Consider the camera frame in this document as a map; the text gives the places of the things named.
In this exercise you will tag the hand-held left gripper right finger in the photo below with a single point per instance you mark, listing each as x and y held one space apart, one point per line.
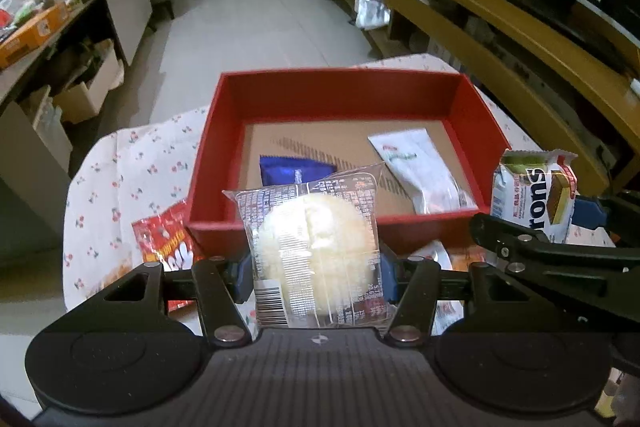
387 279

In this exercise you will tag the dark topped side table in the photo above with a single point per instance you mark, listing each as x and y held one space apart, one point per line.
130 7

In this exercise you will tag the dark blue snack packet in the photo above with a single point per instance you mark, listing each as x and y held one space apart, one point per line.
285 169

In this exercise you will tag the white red snack packet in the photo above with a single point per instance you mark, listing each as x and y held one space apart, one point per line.
435 254

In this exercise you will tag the clear round pastry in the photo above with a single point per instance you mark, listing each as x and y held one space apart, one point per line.
310 247

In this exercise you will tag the cardboard storage box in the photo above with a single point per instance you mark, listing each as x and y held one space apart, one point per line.
85 92

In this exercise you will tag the wooden television cabinet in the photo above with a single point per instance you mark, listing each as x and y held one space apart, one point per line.
500 22

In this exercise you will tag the silver foil bag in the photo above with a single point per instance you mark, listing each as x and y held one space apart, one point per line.
370 7

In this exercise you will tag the green white wafer packet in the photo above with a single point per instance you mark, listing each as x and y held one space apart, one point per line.
525 192

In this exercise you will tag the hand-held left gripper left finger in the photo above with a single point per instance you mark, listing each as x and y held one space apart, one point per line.
245 279

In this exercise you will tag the cherry print tablecloth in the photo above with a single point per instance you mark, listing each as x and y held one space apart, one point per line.
125 167

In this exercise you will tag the orange flat box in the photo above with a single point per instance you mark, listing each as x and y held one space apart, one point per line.
30 37

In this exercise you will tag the red cardboard box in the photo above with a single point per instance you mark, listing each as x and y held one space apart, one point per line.
330 102

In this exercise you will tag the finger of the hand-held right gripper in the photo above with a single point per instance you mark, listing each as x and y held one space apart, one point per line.
505 234
590 212

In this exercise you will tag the orange snack packet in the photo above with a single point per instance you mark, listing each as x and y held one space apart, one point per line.
470 257

